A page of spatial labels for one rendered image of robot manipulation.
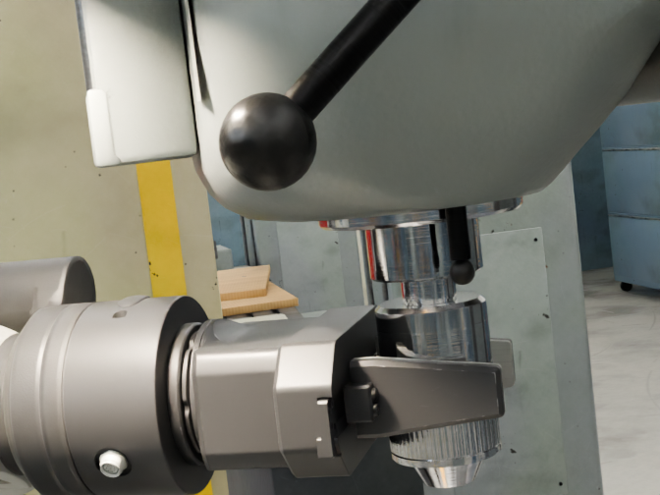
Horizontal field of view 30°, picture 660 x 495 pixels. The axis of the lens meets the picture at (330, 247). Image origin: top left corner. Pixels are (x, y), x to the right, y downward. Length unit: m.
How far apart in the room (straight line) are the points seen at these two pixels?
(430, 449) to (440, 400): 0.03
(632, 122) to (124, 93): 8.03
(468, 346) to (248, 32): 0.16
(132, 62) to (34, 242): 1.75
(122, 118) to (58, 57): 1.75
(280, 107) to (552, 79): 0.12
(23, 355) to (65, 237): 1.68
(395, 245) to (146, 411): 0.12
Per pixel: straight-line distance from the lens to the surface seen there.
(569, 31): 0.44
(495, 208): 0.49
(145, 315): 0.53
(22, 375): 0.54
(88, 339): 0.53
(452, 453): 0.51
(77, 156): 2.22
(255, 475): 1.01
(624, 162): 8.65
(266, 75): 0.43
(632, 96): 0.57
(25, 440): 0.54
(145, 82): 0.48
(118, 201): 2.22
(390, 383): 0.50
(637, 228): 8.58
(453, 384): 0.49
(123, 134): 0.48
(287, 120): 0.36
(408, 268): 0.50
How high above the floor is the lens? 1.34
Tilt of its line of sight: 5 degrees down
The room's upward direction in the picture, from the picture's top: 7 degrees counter-clockwise
